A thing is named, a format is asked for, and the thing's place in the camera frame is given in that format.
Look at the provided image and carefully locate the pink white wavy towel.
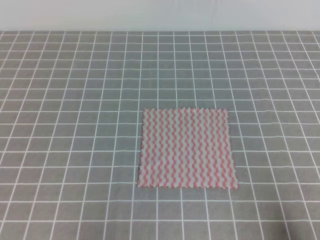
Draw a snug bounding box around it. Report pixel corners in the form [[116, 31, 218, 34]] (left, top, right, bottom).
[[137, 107, 239, 190]]

